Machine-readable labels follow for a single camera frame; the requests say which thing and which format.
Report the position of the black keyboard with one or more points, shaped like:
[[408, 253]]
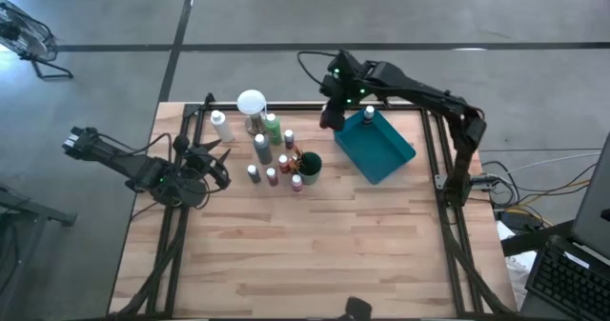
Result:
[[567, 285]]

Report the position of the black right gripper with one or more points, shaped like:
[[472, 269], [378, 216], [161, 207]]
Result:
[[345, 83]]

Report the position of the grey metal bracket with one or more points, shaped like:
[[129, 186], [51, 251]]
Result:
[[441, 182]]

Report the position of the small black device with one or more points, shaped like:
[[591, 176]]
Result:
[[358, 309]]

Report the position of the black aluminium table frame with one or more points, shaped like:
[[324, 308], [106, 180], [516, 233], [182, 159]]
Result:
[[295, 106]]

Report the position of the blue paint bottle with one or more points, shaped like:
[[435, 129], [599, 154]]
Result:
[[253, 173]]

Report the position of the large green paint bottle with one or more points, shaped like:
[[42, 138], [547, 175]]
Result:
[[274, 129]]

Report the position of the large dark grey paint bottle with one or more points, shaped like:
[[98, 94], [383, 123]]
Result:
[[262, 150]]

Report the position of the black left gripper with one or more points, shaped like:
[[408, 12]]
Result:
[[205, 168]]

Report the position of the black stand bar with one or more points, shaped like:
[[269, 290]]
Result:
[[536, 239]]

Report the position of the yellow paint bottle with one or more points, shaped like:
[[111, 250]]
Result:
[[292, 163]]

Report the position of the purple paint bottle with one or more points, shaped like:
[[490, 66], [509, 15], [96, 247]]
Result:
[[289, 139]]

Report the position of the tall white plastic bottle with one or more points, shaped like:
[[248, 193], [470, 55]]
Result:
[[221, 126]]

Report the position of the black side table frame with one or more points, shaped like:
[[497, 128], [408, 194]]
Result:
[[33, 208]]

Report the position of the black power adapter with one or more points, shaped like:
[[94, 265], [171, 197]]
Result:
[[519, 222]]

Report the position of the orange paint bottle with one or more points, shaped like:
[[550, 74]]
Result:
[[283, 163]]

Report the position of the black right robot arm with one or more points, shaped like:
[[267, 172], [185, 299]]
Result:
[[429, 94]]

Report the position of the magenta paint bottle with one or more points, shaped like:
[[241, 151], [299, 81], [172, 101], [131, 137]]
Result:
[[272, 176]]

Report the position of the white round lamp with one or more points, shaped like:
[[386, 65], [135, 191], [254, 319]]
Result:
[[251, 102]]

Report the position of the grey monitor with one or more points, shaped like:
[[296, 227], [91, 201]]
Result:
[[595, 202]]

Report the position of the dark green plastic cup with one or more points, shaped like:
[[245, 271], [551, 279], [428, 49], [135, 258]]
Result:
[[312, 168]]

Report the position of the white paper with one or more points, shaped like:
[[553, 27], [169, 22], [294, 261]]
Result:
[[519, 268]]

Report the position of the teal plastic bin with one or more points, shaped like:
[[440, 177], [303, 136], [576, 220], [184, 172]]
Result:
[[376, 149]]

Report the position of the pink paint bottle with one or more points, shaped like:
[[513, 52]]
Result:
[[297, 183]]

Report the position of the black floor fan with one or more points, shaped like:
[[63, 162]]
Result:
[[24, 35]]

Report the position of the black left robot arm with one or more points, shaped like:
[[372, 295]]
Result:
[[124, 161]]

